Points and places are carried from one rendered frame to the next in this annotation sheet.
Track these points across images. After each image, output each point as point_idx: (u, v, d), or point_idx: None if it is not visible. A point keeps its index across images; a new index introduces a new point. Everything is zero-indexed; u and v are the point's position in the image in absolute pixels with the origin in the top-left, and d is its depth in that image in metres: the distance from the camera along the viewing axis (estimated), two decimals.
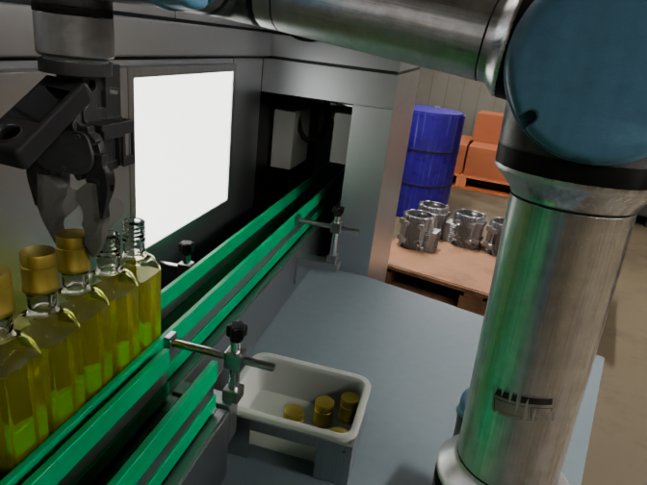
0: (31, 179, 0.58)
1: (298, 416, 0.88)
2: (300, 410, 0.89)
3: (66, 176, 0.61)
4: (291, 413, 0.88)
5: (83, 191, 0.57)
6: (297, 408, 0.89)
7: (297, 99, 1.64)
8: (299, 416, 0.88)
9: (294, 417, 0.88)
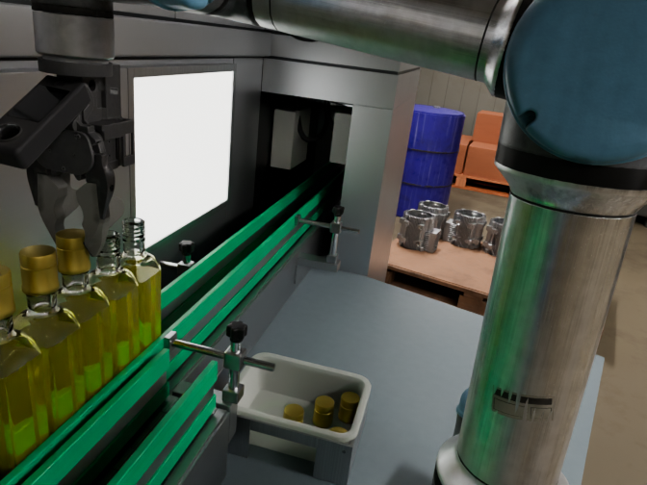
0: (31, 179, 0.58)
1: (298, 416, 0.88)
2: (300, 410, 0.89)
3: (66, 176, 0.61)
4: (291, 413, 0.88)
5: (83, 191, 0.57)
6: (297, 408, 0.89)
7: (297, 99, 1.64)
8: (299, 416, 0.88)
9: (294, 417, 0.88)
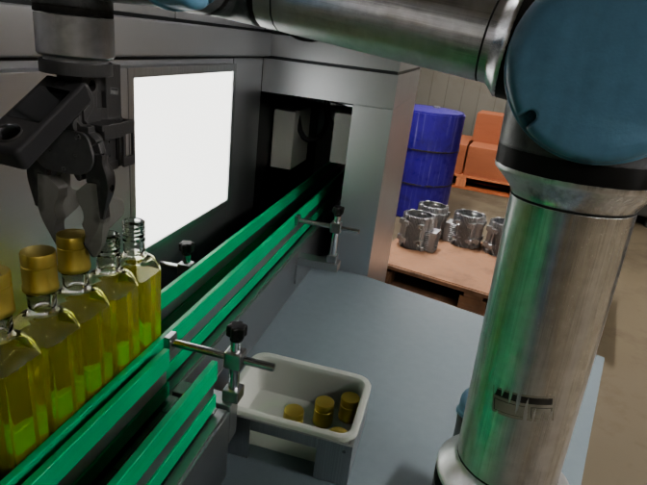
0: (31, 179, 0.58)
1: (298, 416, 0.88)
2: (300, 410, 0.89)
3: (66, 176, 0.61)
4: (291, 413, 0.88)
5: (83, 191, 0.57)
6: (297, 408, 0.89)
7: (297, 99, 1.64)
8: (299, 416, 0.88)
9: (294, 417, 0.88)
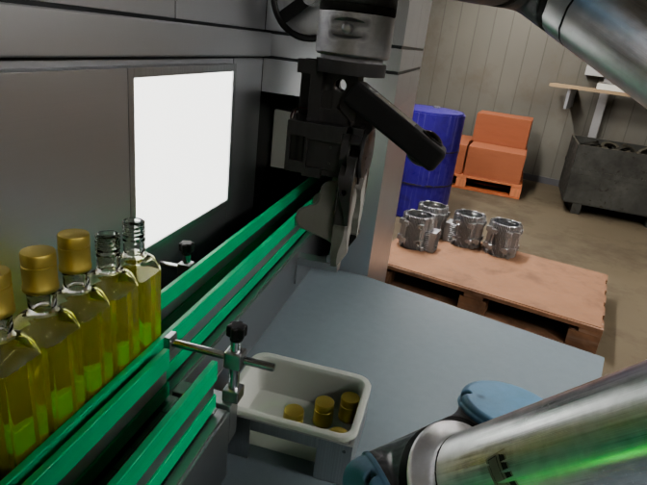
0: (350, 197, 0.53)
1: (298, 416, 0.88)
2: (300, 410, 0.89)
3: (326, 189, 0.56)
4: (291, 413, 0.88)
5: (363, 186, 0.60)
6: (297, 408, 0.89)
7: (297, 99, 1.64)
8: (299, 416, 0.88)
9: (294, 417, 0.88)
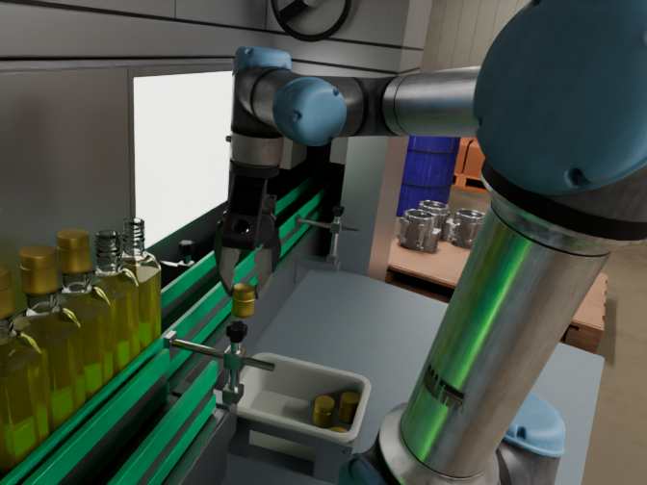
0: (217, 248, 0.78)
1: (235, 291, 0.80)
2: (245, 291, 0.80)
3: None
4: (237, 286, 0.81)
5: (260, 254, 0.79)
6: (246, 289, 0.81)
7: None
8: (236, 292, 0.80)
9: (233, 289, 0.81)
